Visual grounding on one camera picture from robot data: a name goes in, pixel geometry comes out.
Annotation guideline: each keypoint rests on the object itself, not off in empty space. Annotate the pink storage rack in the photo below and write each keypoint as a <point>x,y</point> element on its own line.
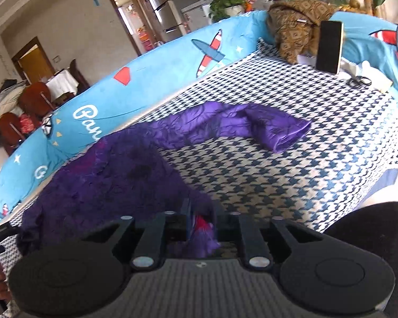
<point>145,39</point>

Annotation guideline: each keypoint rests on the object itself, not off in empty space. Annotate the brown wooden chair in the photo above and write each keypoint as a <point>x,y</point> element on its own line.
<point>8,129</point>
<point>34,97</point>

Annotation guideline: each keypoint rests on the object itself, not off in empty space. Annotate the red floral cloth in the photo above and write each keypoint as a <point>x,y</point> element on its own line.
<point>30,124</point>

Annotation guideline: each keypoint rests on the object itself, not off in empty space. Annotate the black smartphone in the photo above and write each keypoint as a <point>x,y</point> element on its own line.
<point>330,46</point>

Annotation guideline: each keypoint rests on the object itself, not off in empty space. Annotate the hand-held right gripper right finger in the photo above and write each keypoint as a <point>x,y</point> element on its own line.
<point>250,238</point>

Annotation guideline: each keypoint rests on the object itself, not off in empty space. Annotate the brown wooden door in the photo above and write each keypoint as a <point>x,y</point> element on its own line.
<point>33,61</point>

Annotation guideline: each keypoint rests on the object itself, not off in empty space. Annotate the blue printed sofa backrest cover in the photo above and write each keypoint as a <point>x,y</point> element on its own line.
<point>159,73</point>

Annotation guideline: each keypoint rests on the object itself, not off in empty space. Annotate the light padded coat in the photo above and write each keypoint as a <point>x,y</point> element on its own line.
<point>8,101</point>

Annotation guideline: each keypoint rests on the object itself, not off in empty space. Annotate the dark wooden chair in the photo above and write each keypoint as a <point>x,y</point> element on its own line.
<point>79,76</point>

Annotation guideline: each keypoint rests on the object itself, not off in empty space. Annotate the white-clothed dining table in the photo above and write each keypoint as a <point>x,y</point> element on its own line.
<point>63,84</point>

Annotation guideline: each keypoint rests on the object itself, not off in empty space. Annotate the black scissors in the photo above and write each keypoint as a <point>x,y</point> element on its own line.
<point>351,81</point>

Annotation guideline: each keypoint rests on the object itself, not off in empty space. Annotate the white paper box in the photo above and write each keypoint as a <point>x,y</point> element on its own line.
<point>306,61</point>

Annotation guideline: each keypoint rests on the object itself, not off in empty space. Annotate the houndstooth sofa seat cover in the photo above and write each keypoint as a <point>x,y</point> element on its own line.
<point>285,172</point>

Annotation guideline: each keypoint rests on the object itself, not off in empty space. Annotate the silver refrigerator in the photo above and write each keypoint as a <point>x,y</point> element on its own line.
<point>165,10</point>

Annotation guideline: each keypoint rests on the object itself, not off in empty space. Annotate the purple floral garment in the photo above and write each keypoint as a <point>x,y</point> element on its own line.
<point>119,179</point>

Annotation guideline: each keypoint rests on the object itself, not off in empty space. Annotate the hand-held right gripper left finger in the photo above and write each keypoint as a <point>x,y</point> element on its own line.
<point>188,222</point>

